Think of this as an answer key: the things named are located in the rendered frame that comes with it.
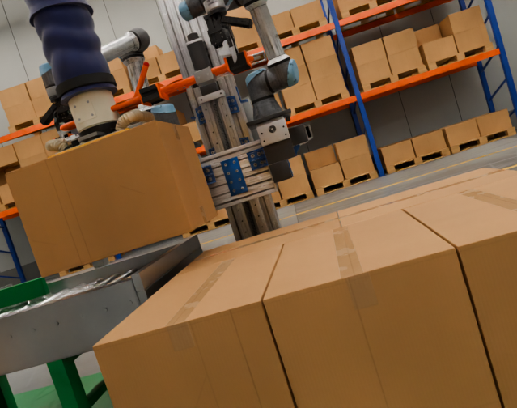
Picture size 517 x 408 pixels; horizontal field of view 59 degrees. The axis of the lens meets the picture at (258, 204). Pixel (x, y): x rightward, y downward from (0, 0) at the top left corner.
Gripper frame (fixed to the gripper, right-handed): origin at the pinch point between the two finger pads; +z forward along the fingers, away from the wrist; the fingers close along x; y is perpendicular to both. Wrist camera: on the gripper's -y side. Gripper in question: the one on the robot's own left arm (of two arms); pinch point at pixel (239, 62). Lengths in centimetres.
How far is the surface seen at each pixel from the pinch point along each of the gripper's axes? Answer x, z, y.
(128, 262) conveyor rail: -29, 62, 83
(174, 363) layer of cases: 80, 75, 24
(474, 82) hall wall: -885, -8, -359
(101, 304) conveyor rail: 36, 66, 63
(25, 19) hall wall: -797, -451, 521
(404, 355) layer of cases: 79, 86, -23
